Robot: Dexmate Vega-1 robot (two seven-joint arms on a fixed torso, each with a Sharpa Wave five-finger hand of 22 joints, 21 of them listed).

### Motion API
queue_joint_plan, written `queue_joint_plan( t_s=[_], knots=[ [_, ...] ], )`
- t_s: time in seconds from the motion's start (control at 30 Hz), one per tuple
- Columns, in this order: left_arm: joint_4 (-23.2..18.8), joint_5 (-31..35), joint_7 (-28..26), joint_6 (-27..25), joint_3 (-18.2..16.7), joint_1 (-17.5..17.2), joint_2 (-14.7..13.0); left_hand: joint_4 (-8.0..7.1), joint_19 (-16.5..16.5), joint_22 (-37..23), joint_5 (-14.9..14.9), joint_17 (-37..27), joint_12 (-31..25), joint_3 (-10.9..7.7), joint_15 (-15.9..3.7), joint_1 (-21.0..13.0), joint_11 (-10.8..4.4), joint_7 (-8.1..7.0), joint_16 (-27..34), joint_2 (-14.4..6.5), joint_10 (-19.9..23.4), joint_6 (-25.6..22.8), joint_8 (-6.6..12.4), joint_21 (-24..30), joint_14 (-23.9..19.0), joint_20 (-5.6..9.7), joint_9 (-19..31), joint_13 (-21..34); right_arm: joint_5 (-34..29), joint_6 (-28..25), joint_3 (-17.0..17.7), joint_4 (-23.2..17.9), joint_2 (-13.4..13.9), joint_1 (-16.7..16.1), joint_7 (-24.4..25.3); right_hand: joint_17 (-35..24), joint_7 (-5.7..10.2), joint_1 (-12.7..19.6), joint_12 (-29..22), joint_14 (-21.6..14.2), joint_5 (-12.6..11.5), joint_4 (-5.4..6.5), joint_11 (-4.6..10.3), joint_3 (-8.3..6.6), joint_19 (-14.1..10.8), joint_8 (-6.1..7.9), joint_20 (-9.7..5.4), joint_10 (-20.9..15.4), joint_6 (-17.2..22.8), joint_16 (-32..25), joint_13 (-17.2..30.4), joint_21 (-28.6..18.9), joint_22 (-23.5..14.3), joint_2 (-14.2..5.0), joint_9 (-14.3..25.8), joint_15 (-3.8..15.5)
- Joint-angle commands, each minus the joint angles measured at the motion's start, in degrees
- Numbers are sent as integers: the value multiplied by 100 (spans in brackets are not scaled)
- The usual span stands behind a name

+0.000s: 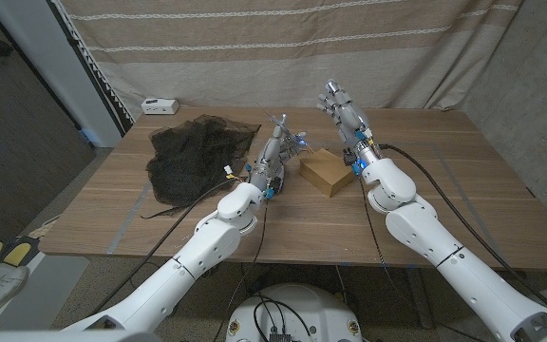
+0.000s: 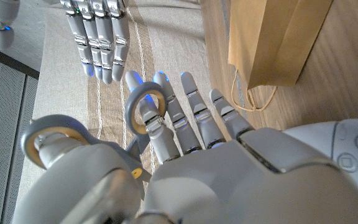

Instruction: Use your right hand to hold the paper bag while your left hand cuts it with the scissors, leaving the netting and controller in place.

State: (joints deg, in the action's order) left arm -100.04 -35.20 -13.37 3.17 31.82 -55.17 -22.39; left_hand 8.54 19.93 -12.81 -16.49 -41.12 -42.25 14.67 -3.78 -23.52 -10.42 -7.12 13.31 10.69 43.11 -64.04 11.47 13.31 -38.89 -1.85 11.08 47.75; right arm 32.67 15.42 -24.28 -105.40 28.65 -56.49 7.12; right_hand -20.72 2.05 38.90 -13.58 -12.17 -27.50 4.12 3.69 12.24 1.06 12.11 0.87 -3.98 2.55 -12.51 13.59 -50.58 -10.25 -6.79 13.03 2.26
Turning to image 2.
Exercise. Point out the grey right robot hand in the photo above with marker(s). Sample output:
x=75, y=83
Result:
x=104, y=37

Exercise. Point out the striped beige curtain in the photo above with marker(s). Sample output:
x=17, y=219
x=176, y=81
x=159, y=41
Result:
x=172, y=37

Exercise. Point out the brown paper bag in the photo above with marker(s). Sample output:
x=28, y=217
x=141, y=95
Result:
x=259, y=40

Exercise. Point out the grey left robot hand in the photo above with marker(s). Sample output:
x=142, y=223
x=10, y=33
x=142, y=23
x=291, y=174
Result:
x=228, y=180

